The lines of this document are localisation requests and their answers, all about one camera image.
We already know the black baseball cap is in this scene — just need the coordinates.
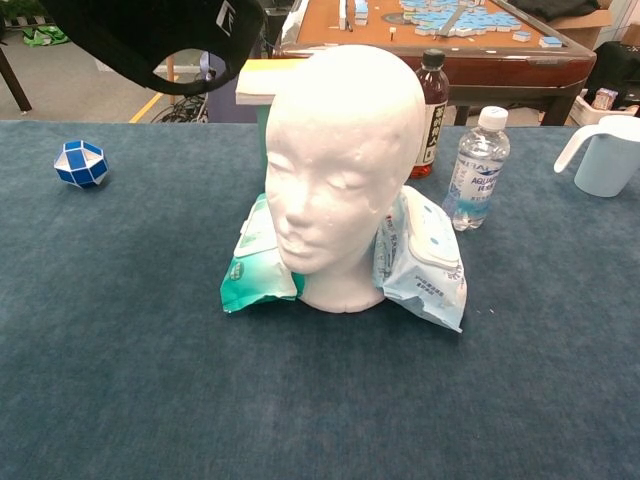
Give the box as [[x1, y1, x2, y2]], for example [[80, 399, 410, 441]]
[[39, 0, 266, 97]]

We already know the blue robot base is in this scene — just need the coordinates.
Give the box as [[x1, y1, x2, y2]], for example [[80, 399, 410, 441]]
[[199, 48, 261, 124]]

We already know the white foam mannequin head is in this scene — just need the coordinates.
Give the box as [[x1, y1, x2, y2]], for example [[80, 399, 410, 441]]
[[264, 44, 427, 315]]

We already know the green wet wipes pack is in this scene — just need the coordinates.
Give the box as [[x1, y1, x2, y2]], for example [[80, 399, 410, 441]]
[[219, 192, 307, 315]]

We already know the light blue wet wipes pack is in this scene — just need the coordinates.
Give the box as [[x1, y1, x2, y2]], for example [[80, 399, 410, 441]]
[[372, 184, 469, 334]]

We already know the clear water bottle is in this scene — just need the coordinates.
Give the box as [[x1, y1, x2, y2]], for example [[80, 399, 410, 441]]
[[442, 105, 512, 232]]

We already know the dark tea bottle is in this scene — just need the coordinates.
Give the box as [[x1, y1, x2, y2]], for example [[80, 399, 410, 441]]
[[409, 48, 450, 180]]

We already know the blue table mat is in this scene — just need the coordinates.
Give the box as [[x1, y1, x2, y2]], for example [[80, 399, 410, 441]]
[[0, 119, 640, 480]]

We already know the blue white snake cube toy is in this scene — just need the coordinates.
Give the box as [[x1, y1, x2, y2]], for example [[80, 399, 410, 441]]
[[53, 139, 110, 189]]

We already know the brown wooden mahjong table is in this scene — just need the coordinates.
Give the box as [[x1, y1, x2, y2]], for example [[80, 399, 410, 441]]
[[274, 0, 598, 127]]

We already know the black cable bundle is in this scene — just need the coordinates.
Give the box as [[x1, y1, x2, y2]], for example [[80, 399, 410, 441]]
[[149, 93, 209, 124]]

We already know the light blue pitcher white handle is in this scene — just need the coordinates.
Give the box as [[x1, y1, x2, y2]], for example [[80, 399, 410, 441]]
[[553, 115, 640, 198]]

